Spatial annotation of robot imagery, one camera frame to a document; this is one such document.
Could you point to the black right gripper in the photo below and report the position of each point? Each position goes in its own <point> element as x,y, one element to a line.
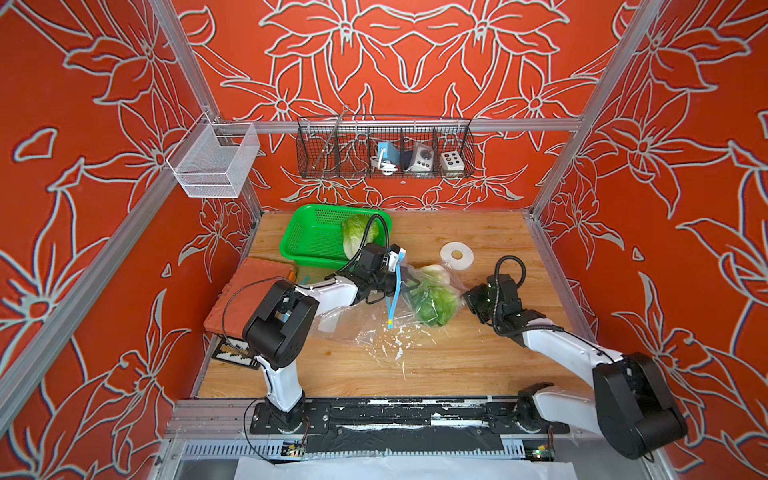
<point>471,297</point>

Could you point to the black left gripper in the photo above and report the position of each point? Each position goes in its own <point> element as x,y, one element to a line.
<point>394,290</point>

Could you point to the clear zip-top bag blue seal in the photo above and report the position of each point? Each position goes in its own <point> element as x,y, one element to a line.
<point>361,324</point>

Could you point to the green chinese cabbage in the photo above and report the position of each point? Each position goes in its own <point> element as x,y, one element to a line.
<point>435,304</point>
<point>437,273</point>
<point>358,229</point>

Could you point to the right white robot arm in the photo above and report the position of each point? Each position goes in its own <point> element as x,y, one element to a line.
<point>631,405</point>

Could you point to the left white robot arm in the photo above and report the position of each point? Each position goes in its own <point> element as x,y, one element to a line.
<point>278,328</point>

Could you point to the white tape roll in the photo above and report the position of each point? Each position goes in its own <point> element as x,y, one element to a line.
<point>457,255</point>

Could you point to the green perforated plastic basket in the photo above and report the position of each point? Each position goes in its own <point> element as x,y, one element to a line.
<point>313,237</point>

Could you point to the orange plastic tool case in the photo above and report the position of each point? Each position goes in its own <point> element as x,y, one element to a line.
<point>243,293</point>

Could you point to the white round-dial device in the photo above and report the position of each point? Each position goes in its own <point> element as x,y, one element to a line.
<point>422,159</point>

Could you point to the white button box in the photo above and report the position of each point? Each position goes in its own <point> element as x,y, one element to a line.
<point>452,164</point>

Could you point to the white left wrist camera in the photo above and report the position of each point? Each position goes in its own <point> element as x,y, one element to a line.
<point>395,258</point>

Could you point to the blue box with white cable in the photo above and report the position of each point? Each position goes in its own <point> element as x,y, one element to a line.
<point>386,160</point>

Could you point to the black wire wall basket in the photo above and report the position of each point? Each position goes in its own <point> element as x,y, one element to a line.
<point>357,147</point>

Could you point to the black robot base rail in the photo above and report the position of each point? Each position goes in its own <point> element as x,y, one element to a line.
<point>333,427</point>

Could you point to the white mesh wall basket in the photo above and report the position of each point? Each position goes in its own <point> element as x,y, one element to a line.
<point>206,168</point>

